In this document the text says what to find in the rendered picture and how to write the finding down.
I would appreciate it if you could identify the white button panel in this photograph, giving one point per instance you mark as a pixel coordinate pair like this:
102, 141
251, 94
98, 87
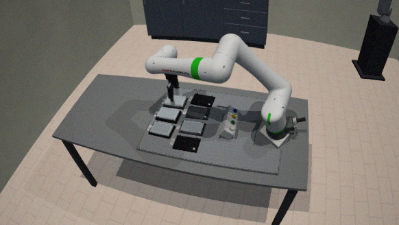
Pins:
229, 125

